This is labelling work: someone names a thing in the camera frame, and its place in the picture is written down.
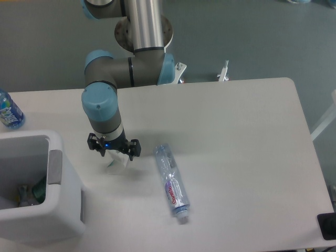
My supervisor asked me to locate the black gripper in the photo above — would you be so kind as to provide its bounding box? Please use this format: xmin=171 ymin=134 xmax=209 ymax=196
xmin=87 ymin=132 xmax=141 ymax=161

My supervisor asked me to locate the white paper carton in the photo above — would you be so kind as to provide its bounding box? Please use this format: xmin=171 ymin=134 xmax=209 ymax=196
xmin=106 ymin=150 xmax=129 ymax=174

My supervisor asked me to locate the clear crushed plastic bottle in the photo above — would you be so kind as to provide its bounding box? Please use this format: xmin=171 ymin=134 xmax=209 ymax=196
xmin=153 ymin=143 xmax=190 ymax=225

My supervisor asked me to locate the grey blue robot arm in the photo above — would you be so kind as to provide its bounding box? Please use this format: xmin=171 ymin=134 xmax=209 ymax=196
xmin=81 ymin=1 xmax=175 ymax=160

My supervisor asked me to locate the green trash in bin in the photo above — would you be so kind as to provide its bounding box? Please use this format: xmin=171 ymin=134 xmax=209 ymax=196
xmin=31 ymin=176 xmax=47 ymax=204

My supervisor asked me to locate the white trash can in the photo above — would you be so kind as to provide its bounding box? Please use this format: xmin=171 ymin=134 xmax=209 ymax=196
xmin=1 ymin=130 xmax=85 ymax=243

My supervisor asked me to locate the grey trash in bin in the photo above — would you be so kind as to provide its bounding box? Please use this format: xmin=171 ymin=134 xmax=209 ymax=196
xmin=18 ymin=185 xmax=33 ymax=207

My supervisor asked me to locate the blue labelled drink bottle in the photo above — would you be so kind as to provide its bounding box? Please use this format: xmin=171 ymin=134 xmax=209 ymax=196
xmin=1 ymin=89 xmax=25 ymax=129

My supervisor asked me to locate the black device at table edge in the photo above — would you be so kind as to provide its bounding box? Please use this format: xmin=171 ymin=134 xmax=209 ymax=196
xmin=317 ymin=213 xmax=335 ymax=240

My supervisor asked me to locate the white frame at right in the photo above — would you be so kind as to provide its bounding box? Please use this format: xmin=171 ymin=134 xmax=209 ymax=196
xmin=310 ymin=90 xmax=335 ymax=141

